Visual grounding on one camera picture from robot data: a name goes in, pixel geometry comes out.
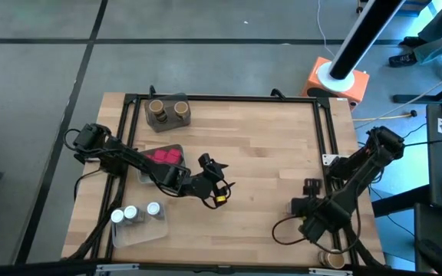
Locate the black computer mouse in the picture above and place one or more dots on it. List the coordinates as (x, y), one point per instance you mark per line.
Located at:
(434, 255)

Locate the black clamp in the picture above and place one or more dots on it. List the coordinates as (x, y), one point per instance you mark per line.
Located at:
(278, 92)
(152, 91)

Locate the person's shoe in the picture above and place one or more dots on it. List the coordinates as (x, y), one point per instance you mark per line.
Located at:
(402, 58)
(409, 41)

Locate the dark smoky transparent bin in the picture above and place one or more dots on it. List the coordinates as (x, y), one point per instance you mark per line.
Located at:
(169, 124)

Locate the silver metal bracket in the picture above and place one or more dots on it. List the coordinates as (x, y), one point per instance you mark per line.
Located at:
(117, 267)
(330, 272)

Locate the light grey plastic bin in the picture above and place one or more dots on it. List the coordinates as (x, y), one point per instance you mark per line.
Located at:
(143, 174)

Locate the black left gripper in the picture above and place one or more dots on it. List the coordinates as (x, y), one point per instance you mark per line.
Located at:
(211, 180)

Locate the clear plastic bin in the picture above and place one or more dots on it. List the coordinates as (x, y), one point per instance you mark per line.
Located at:
(148, 234)

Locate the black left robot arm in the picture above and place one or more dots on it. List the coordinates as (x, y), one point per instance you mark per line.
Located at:
(136, 161)

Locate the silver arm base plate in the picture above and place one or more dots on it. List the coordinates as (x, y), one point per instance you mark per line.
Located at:
(328, 159)

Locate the black stand leg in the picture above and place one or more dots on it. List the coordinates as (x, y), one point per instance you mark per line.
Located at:
(416, 99)

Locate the white round disc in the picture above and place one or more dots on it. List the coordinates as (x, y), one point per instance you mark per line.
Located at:
(322, 78)

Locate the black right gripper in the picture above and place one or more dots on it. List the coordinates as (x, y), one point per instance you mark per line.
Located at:
(305, 207)

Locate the black pole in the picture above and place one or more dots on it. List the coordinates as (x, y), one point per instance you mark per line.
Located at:
(363, 34)

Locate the person's leg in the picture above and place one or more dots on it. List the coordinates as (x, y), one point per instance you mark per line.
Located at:
(439, 23)
(441, 48)

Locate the orange box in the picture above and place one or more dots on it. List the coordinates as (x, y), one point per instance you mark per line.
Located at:
(361, 90)

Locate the brown roll top group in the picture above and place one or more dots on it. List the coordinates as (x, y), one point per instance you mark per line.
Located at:
(181, 108)

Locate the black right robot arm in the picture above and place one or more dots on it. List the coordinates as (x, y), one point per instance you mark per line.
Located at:
(359, 180)

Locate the black bar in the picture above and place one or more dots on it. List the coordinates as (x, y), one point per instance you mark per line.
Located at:
(33, 268)

